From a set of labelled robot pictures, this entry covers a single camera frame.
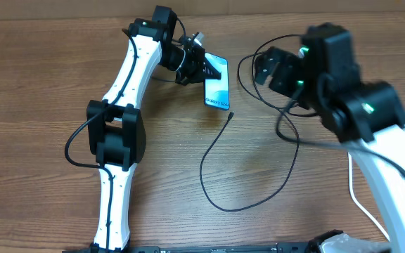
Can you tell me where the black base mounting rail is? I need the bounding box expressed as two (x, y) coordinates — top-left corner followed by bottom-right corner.
(63, 242), (321, 253)

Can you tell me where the white power strip cord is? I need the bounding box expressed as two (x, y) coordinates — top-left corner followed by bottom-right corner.
(347, 153), (390, 242)

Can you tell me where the black USB-C charging cable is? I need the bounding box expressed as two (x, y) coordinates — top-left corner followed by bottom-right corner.
(199, 34), (318, 213)

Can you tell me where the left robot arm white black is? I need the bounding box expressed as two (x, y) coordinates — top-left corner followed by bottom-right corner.
(86, 6), (230, 252)

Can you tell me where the Galaxy S24+ smartphone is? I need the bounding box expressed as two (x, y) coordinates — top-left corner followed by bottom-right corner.
(204, 53), (230, 110)

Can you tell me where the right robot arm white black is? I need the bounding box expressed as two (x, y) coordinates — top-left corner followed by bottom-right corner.
(252, 23), (405, 252)

